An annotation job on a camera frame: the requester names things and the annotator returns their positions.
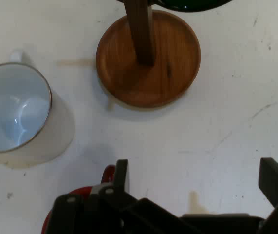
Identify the white enamel mug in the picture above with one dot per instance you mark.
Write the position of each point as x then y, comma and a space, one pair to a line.
14, 109

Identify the green enamel mug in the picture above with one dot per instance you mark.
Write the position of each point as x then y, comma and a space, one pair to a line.
190, 5

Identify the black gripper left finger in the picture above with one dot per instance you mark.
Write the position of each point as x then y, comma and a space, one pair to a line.
99, 214

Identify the wooden mug tree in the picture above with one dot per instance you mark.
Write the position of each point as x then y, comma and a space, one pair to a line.
172, 61

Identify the red enamel mug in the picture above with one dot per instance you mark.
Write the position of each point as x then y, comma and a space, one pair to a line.
82, 191

